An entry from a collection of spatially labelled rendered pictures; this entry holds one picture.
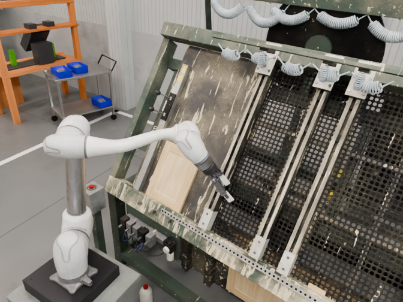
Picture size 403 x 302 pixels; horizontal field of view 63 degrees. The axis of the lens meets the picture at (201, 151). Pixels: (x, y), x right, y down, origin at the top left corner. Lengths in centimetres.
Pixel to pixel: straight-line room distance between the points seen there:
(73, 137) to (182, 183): 92
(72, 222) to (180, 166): 76
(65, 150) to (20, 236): 218
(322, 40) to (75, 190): 179
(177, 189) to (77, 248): 76
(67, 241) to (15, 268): 156
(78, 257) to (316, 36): 197
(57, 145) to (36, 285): 82
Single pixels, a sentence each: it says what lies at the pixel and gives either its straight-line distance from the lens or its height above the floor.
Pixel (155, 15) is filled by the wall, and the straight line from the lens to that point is 529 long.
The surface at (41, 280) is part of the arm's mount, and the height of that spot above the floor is 83.
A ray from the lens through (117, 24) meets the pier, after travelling 550.
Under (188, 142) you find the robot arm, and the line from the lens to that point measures 147.
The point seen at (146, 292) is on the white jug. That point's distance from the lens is 271.
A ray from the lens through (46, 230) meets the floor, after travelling 359.
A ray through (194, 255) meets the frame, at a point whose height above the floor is 35.
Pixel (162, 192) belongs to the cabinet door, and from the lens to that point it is 228.
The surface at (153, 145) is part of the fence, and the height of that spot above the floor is 118.
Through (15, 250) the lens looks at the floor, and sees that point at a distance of 350.
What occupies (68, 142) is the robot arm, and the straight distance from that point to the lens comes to 151.
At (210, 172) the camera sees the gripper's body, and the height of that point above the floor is 146.
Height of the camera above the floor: 234
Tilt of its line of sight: 30 degrees down
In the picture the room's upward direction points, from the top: 3 degrees clockwise
